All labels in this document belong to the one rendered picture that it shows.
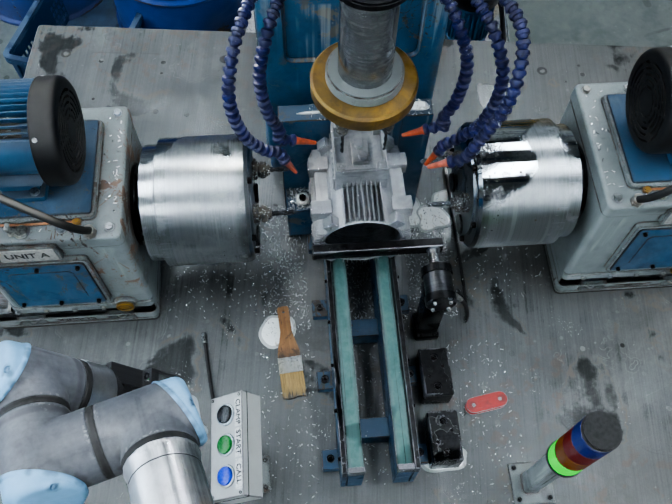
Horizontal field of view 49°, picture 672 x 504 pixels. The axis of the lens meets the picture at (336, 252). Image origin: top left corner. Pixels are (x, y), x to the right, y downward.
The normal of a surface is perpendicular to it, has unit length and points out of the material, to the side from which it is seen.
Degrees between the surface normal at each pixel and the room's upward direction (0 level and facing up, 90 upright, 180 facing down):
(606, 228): 89
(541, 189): 39
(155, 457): 22
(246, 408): 54
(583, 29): 0
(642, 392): 0
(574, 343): 0
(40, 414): 32
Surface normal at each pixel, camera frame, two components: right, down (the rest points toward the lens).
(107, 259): 0.07, 0.88
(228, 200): 0.05, 0.08
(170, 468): 0.18, -0.80
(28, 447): -0.02, -0.65
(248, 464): 0.82, -0.32
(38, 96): 0.02, -0.41
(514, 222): 0.07, 0.67
